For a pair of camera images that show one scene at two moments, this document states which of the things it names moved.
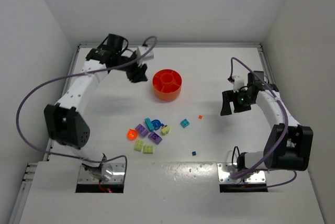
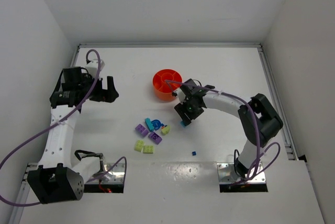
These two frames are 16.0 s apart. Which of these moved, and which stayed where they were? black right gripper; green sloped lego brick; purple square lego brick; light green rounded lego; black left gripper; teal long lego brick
Moved: black right gripper; black left gripper
Stayed: green sloped lego brick; purple square lego brick; light green rounded lego; teal long lego brick
